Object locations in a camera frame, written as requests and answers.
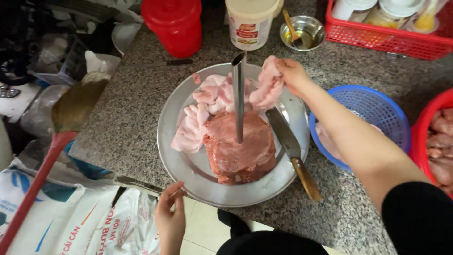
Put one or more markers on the person's left hand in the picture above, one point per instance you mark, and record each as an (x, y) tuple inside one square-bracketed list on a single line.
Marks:
[(170, 214)]

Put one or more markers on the person's right hand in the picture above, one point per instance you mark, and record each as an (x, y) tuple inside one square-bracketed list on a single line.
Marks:
[(294, 76)]

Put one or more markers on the person's right fingers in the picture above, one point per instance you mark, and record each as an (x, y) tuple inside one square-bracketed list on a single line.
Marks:
[(280, 69)]

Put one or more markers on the pale pork fat slice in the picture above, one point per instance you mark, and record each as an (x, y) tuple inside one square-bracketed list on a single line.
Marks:
[(267, 88)]

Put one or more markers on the small steel bowl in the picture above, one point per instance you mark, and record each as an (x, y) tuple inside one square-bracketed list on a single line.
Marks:
[(311, 32)]

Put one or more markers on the steel skewer rod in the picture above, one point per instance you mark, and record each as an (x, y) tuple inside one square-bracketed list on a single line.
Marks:
[(239, 95)]

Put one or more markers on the cream plastic tub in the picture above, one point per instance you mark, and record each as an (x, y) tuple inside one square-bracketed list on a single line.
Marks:
[(250, 24)]

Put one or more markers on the meat in blue colander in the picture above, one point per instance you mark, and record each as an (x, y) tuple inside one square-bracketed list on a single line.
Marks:
[(325, 140)]

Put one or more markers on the small pink meat scrap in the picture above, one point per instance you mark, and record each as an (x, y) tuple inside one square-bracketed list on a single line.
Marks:
[(196, 78)]

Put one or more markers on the stacked red meat block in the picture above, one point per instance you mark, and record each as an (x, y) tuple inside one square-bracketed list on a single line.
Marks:
[(244, 152)]

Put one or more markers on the pile of pale fat slices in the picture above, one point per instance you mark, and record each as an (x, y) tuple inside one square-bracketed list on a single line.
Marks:
[(198, 120)]

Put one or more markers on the blue plastic colander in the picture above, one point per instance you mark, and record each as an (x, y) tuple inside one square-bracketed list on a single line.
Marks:
[(375, 109)]

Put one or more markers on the red plastic basket with jars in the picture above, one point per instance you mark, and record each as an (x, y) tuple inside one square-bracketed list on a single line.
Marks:
[(385, 40)]

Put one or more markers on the red plastic bucket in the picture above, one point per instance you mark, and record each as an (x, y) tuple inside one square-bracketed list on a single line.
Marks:
[(175, 26)]

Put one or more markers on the round metal tray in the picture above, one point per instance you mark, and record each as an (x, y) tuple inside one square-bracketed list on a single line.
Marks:
[(184, 166)]

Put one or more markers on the red plastic basin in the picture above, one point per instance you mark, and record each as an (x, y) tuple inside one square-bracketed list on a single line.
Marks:
[(419, 138)]

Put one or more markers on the person's black trousers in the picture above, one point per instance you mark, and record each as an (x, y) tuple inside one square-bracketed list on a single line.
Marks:
[(269, 242)]

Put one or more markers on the meat pieces in red basin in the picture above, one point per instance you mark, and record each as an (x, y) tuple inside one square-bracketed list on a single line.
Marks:
[(440, 148)]

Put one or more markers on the person's black sleeve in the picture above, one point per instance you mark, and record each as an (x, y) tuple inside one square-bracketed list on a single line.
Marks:
[(421, 219)]

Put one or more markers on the heap of plastic bags and clutter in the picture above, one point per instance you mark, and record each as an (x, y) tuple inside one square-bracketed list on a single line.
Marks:
[(60, 53)]

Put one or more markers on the white printed sacks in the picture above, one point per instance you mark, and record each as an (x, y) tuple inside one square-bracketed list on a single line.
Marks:
[(70, 219)]

